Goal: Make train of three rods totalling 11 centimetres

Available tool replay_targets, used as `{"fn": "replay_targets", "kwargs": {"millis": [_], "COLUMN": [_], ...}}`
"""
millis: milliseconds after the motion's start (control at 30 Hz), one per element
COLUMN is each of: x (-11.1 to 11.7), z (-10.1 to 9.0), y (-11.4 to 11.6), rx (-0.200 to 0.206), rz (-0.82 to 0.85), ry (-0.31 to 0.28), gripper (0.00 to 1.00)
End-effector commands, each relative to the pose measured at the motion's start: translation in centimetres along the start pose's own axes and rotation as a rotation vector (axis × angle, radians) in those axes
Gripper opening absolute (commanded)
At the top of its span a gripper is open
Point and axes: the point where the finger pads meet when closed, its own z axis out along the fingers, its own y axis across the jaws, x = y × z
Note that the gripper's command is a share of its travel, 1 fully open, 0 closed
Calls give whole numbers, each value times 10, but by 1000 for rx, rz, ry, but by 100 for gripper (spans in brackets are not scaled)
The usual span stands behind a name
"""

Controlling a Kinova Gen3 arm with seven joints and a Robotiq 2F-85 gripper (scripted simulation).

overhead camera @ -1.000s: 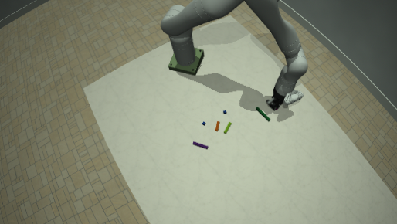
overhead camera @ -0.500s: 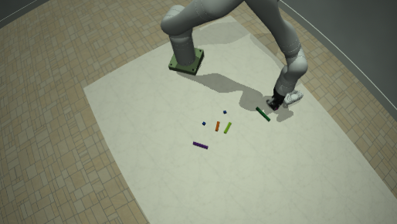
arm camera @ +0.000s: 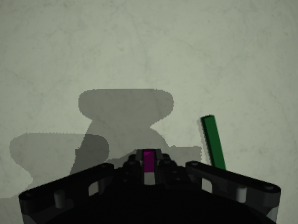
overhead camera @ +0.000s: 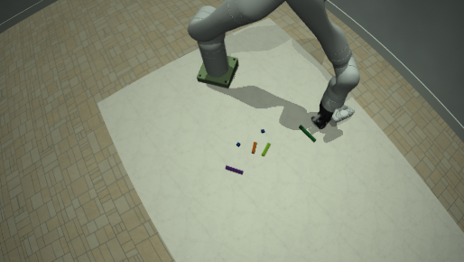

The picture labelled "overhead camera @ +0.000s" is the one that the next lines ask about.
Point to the purple rod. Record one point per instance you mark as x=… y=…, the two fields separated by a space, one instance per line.
x=234 y=169

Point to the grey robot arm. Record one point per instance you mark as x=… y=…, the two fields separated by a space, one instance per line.
x=209 y=26

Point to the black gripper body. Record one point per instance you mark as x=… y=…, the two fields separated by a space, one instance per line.
x=324 y=112

